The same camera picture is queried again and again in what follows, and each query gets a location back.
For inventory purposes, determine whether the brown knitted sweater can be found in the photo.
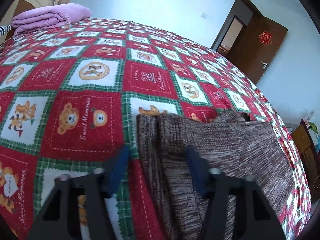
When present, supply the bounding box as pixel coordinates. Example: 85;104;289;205
136;110;295;239

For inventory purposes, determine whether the wooden bedside cabinet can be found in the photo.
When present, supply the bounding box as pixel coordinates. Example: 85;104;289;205
291;120;319;203

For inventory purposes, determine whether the red patchwork bear bedspread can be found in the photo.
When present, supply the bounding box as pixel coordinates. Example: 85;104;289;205
1;18;311;239

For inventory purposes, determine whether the brown wooden door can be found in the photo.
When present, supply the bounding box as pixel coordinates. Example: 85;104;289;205
226;13;289;86

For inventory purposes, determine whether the red double happiness decoration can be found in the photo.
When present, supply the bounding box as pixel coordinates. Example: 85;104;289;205
259;30;272;46

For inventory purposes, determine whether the striped pillow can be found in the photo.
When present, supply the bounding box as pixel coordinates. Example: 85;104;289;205
0;25;14;44

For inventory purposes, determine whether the folded purple quilt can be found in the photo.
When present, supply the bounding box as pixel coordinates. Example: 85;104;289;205
11;3;92;36

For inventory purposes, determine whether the cream wooden headboard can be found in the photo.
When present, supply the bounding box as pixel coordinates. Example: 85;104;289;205
1;0;53;25

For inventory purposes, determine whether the silver door handle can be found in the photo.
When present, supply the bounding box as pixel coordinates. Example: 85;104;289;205
261;61;268;69

